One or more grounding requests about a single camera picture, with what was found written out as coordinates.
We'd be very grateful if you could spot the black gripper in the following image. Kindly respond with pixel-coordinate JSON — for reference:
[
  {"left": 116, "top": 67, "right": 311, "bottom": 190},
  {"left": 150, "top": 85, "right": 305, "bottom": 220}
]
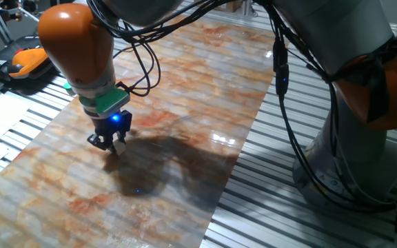
[{"left": 86, "top": 110, "right": 133, "bottom": 152}]

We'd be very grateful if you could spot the person's hand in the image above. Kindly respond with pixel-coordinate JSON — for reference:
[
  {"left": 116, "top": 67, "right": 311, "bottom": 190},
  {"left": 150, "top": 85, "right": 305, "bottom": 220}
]
[{"left": 0, "top": 1, "right": 24, "bottom": 22}]

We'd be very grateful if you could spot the orange marble pattern mat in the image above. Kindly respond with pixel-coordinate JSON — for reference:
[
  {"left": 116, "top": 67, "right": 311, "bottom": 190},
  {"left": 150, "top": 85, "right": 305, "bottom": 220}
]
[{"left": 0, "top": 15, "right": 277, "bottom": 248}]

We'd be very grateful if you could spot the large white paper sheet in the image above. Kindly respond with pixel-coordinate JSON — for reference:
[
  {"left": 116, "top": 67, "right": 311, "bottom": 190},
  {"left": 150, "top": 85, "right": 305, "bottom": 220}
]
[{"left": 0, "top": 92, "right": 31, "bottom": 141}]

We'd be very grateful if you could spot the orange and black teach pendant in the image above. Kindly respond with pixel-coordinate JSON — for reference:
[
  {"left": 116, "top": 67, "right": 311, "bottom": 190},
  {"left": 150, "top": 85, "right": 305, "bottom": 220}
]
[{"left": 0, "top": 35, "right": 53, "bottom": 81}]

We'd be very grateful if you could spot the brown cardboard box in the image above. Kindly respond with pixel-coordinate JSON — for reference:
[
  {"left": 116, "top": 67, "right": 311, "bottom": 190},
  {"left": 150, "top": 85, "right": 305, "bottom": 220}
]
[{"left": 214, "top": 0, "right": 243, "bottom": 13}]

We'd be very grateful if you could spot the green gripper mount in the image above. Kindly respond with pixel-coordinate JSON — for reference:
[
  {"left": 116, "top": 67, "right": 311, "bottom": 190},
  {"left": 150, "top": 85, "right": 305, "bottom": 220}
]
[{"left": 63, "top": 82, "right": 132, "bottom": 116}]

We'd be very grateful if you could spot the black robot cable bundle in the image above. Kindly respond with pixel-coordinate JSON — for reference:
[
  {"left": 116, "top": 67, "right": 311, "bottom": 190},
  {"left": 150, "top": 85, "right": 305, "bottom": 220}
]
[{"left": 86, "top": 0, "right": 397, "bottom": 211}]

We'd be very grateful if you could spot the long aluminium frame post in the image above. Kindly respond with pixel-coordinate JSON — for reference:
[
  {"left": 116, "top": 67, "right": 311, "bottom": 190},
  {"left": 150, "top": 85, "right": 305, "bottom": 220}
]
[{"left": 242, "top": 0, "right": 255, "bottom": 17}]

